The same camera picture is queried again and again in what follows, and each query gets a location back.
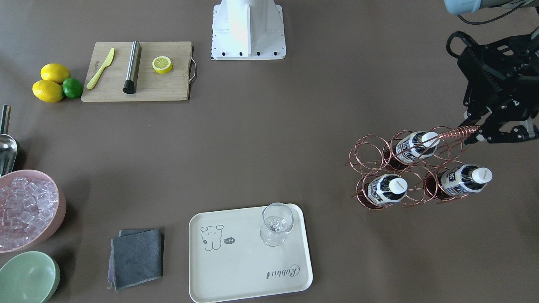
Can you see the whole lemon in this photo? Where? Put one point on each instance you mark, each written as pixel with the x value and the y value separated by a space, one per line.
pixel 48 91
pixel 55 72

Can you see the bamboo cutting board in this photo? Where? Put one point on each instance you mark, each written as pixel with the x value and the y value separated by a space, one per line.
pixel 151 86

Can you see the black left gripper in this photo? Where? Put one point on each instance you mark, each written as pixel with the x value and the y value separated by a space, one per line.
pixel 510 105

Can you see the steel ice scoop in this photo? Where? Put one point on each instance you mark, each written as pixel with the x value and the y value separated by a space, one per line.
pixel 9 147

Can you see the half lemon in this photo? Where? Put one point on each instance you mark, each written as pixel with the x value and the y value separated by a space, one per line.
pixel 162 64

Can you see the grey folded cloth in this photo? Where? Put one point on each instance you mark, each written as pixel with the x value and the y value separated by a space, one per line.
pixel 136 257

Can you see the steel cylinder grinder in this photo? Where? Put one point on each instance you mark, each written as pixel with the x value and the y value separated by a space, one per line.
pixel 130 83

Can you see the tea bottle at basket end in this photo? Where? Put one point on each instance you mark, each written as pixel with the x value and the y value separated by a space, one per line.
pixel 458 182

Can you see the yellow plastic knife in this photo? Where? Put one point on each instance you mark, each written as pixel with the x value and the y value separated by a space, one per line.
pixel 107 62

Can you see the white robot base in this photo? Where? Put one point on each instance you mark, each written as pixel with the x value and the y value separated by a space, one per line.
pixel 248 30

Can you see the cream rabbit tray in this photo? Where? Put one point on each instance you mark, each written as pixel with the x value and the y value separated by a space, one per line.
pixel 229 261

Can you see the copper wire bottle basket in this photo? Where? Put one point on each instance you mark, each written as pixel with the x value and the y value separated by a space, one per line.
pixel 373 156

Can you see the green lime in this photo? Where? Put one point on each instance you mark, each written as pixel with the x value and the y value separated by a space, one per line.
pixel 72 88

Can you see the pink bowl of ice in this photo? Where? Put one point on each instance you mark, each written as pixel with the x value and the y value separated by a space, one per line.
pixel 32 209

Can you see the whole lemon lower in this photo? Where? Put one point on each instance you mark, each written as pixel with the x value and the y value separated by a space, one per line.
pixel 48 91

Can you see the mint green bowl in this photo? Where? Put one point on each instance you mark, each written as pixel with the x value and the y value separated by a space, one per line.
pixel 30 277

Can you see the tea bottle grasped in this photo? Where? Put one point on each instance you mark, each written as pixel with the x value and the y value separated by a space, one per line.
pixel 385 190

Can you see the wine glass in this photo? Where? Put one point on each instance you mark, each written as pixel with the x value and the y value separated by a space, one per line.
pixel 276 223

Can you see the tea bottle near handle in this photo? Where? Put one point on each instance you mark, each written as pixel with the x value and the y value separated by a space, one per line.
pixel 412 149

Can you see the whole lemon upper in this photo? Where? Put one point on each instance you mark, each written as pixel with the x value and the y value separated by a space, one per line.
pixel 55 72

